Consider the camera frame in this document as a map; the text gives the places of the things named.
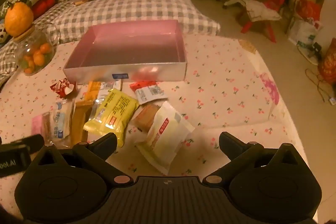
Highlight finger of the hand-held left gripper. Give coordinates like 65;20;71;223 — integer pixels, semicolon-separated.
10;134;45;155

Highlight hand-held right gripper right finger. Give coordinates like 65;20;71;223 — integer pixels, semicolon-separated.
203;131;307;185

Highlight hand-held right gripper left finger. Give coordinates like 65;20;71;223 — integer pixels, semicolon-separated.
31;132;132;185

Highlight pink snack packet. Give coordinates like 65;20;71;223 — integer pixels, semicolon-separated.
31;114;45;136

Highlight bright yellow snack packet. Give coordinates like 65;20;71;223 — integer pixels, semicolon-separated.
83;89;139;148

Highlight gold snack bar packet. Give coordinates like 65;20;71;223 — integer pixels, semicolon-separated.
70;100;94;146

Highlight clear packet of brown biscuits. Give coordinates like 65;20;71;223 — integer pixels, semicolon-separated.
133;104;160;132

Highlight orange yellow snack packet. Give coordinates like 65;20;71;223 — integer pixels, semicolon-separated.
76;80;123;104

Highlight cream white pastry packet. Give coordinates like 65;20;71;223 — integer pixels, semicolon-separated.
134;101;195;176

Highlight red white barcode snack packet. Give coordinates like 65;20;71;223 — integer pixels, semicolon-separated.
129;81;168;105

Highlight pink and silver box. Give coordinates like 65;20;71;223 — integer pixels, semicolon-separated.
63;20;188;83

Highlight cherry print bed sheet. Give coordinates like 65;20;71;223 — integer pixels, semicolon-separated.
0;35;300;224

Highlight orange fruit shaped jar lid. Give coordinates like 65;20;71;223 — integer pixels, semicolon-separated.
5;1;36;42

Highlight red patterned bag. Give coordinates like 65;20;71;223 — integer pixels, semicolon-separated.
318;39;336;79

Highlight white plastic bag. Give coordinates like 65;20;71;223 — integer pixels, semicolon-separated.
287;18;323;47

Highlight crumpled paper sheet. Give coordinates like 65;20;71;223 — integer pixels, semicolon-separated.
240;0;282;22

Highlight small red cushion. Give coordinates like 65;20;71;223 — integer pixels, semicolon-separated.
31;0;56;20

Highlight red orange bag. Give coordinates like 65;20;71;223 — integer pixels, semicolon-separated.
297;0;322;21

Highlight floor cable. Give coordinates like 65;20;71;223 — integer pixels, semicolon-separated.
306;68;336;104

